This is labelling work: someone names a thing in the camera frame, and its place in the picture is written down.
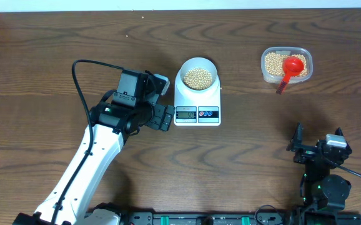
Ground soybeans in bowl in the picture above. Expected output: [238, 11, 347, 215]
[183, 67, 214, 91]

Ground clear plastic container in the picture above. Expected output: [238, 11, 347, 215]
[261, 47, 314, 84]

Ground grey round bowl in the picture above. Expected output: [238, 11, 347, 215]
[179, 57, 220, 91]

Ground white digital kitchen scale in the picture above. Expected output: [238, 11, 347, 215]
[174, 67, 221, 126]

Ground soybeans in container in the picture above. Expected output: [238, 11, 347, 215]
[264, 52, 308, 77]

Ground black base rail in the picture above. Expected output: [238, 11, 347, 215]
[83, 206, 361, 225]

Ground red plastic measuring scoop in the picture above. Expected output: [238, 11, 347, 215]
[276, 56, 305, 95]

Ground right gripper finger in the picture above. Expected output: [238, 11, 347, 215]
[286, 122, 303, 153]
[335, 127, 352, 155]

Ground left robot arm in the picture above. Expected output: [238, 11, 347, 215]
[14, 69, 174, 224]

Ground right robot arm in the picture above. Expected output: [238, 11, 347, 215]
[285, 122, 352, 224]

